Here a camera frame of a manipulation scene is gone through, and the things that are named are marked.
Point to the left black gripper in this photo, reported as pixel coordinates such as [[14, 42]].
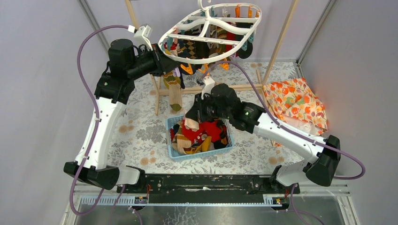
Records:
[[162, 60]]

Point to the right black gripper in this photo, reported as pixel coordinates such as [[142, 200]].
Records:
[[196, 111]]

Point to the striped beige brown sock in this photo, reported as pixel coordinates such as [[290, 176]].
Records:
[[173, 84]]

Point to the white round clip hanger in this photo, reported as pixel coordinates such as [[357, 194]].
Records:
[[213, 21]]

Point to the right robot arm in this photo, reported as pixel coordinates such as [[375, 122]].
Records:
[[319, 163]]

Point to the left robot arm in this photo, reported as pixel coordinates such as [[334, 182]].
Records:
[[126, 64]]

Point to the pile of socks in basket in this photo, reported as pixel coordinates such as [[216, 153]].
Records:
[[209, 136]]

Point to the argyle dark hanging sock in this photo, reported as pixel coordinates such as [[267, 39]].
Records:
[[187, 48]]

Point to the dark green hanging sock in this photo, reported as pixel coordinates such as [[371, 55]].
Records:
[[246, 50]]

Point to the blue plastic basket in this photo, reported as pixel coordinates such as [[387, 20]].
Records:
[[178, 157]]

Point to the red hanging sock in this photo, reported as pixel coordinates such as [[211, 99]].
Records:
[[232, 37]]

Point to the floral orange cloth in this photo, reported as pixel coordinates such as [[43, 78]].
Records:
[[294, 103]]

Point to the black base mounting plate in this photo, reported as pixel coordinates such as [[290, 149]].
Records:
[[211, 188]]

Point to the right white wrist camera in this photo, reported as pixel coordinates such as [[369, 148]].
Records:
[[207, 83]]

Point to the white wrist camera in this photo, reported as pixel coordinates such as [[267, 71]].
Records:
[[141, 35], [207, 83]]

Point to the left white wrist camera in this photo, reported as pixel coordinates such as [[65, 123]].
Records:
[[141, 35]]

